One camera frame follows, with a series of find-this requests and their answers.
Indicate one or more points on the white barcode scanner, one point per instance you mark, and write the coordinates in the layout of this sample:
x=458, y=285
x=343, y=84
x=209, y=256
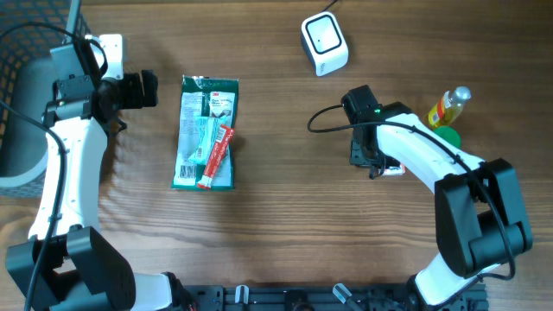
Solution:
x=324, y=43

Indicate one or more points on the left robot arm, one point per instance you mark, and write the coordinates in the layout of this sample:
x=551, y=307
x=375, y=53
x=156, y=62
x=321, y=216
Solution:
x=67, y=264

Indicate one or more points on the yellow liquid bottle silver cap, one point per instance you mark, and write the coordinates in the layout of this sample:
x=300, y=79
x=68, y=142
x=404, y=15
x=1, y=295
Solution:
x=448, y=108

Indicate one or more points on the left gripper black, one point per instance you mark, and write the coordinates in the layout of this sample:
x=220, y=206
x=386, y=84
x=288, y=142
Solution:
x=135, y=100

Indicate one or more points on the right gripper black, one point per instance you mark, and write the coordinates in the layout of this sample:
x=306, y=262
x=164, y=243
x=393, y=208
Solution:
x=357, y=158

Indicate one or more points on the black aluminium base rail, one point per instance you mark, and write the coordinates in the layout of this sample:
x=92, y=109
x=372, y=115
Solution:
x=387, y=296

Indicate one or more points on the grey plastic mesh basket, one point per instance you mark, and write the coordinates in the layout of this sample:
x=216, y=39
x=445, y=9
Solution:
x=28, y=33

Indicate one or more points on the green white gloves packet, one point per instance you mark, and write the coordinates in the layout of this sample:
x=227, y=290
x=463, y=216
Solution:
x=200, y=97

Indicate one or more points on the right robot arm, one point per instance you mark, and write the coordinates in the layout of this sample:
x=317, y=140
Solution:
x=480, y=216

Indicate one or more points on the green lid jar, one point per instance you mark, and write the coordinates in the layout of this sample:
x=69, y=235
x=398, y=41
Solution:
x=449, y=135

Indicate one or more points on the red sachet stick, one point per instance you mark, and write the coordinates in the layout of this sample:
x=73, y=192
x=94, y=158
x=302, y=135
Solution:
x=224, y=136

